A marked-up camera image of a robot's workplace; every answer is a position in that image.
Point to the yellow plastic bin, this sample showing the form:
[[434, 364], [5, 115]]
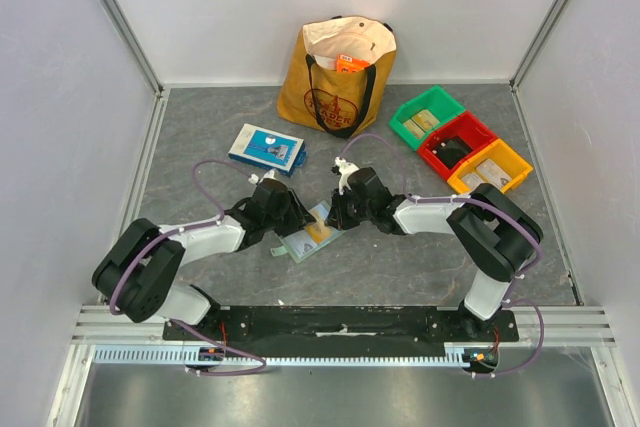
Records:
[[500, 152]]

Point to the gold credit card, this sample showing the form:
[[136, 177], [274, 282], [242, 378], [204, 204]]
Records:
[[319, 232]]

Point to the slotted cable duct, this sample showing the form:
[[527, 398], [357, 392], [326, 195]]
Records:
[[195, 355]]

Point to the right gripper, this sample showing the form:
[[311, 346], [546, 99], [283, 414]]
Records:
[[338, 208]]

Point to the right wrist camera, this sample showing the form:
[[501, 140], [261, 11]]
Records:
[[344, 169]]

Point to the blue white product box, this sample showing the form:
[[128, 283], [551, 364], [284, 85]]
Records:
[[268, 149]]

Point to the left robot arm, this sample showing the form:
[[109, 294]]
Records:
[[139, 275]]

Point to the orange box in bag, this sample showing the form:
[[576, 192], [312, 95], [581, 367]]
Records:
[[348, 64]]

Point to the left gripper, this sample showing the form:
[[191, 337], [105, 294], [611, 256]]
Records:
[[299, 217]]

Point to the brown tote bag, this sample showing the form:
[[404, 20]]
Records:
[[315, 95]]

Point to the green plastic bin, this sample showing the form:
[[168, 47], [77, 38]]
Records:
[[437, 101]]

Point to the green card holder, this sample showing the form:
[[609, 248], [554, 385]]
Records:
[[299, 246]]

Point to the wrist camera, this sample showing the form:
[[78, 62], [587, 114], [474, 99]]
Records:
[[344, 169], [268, 179]]

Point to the gold card in green bin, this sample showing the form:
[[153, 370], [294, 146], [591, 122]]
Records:
[[427, 119]]

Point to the silver card in yellow bin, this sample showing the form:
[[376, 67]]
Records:
[[493, 173]]

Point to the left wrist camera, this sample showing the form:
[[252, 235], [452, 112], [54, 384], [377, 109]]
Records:
[[268, 179]]

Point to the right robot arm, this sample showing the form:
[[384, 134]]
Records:
[[498, 236]]

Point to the red plastic bin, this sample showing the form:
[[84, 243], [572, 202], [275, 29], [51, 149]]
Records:
[[468, 127]]

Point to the black credit card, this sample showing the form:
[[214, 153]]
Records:
[[452, 151]]

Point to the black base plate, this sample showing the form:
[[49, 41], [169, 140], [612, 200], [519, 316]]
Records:
[[262, 323]]

